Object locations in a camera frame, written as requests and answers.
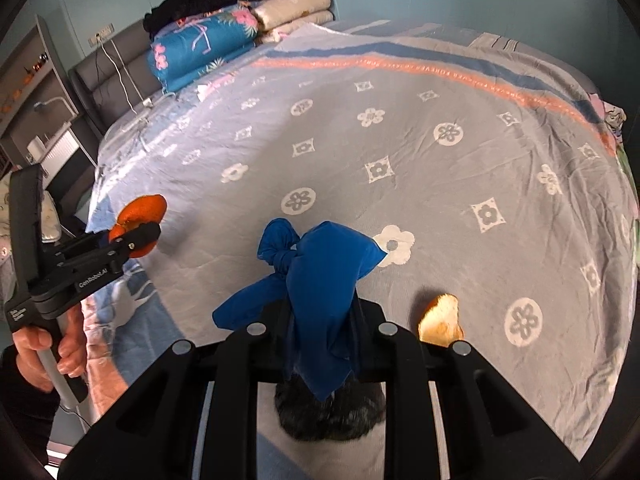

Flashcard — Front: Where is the person's left forearm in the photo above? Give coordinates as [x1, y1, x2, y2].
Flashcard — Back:
[0, 350, 57, 461]

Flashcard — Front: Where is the grey desk lamp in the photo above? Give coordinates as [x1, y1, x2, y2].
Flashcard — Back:
[34, 99, 76, 126]

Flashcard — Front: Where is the printed bed blanket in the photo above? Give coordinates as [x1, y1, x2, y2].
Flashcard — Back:
[82, 19, 640, 480]

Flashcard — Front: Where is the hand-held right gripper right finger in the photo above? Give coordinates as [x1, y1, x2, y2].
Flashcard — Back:
[351, 304, 586, 480]

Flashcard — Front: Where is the dark blurred bundle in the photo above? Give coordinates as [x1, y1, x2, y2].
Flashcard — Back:
[274, 377, 387, 443]

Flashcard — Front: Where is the white radiator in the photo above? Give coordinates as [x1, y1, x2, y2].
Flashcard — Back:
[40, 130, 82, 173]

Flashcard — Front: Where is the black clothing pile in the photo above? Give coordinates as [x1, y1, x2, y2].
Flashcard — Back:
[142, 0, 238, 38]

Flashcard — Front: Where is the person's left hand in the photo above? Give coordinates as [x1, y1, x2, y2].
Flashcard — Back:
[12, 305, 88, 389]

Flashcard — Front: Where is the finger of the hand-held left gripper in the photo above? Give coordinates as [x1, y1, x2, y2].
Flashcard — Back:
[60, 222, 162, 271]

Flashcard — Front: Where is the curved orange peel piece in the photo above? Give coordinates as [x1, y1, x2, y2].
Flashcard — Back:
[417, 293, 465, 347]

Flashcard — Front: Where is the white charging cable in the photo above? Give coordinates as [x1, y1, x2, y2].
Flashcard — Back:
[99, 37, 153, 111]

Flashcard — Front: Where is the blue cloth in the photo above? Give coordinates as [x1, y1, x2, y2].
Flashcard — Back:
[212, 217, 390, 402]

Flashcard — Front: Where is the floral bed sheet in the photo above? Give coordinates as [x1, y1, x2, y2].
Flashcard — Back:
[587, 92, 640, 261]

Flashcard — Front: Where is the round orange peel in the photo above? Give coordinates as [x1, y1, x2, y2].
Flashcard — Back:
[108, 194, 168, 257]

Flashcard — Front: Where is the grey bed headboard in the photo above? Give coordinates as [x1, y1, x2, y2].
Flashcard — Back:
[67, 0, 291, 136]

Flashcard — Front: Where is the folded blue floral quilt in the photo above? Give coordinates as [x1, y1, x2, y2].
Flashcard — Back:
[146, 2, 260, 95]

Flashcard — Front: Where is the grey wall shelf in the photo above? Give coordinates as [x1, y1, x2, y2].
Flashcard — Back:
[0, 15, 81, 161]

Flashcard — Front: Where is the folded beige quilt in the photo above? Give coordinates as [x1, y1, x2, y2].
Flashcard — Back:
[250, 0, 335, 43]

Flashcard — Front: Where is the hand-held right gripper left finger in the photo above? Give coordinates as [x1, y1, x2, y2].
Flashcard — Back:
[57, 316, 292, 480]

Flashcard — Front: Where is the pale floral cloth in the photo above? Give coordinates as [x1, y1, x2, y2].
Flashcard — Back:
[0, 192, 65, 246]

